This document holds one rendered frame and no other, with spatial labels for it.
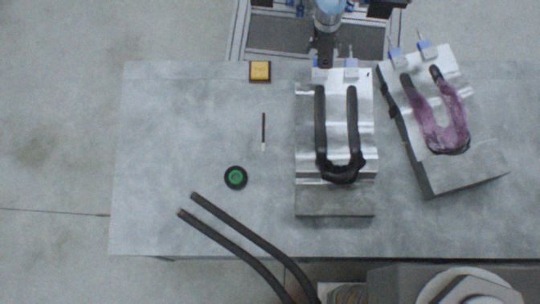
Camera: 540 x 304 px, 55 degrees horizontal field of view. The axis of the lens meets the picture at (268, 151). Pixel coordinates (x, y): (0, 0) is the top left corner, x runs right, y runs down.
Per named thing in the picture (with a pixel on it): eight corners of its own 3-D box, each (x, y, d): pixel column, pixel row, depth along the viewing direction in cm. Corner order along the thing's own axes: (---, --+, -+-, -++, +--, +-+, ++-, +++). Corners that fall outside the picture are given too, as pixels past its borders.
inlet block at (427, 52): (408, 33, 189) (411, 26, 183) (421, 29, 189) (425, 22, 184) (421, 65, 185) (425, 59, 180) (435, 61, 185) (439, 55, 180)
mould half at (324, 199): (294, 78, 188) (295, 63, 175) (367, 78, 187) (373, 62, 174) (295, 217, 175) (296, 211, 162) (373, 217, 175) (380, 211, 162)
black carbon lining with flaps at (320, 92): (312, 87, 180) (314, 76, 171) (359, 87, 179) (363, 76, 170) (313, 186, 171) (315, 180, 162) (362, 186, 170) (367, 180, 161)
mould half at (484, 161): (374, 69, 188) (380, 55, 178) (443, 49, 190) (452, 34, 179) (425, 200, 176) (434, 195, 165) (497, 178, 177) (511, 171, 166)
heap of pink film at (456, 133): (398, 89, 180) (403, 80, 172) (447, 75, 181) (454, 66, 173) (426, 159, 173) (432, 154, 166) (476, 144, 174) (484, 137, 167)
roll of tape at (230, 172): (220, 181, 179) (218, 179, 176) (234, 162, 181) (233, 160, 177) (239, 195, 178) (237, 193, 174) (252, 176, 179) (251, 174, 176)
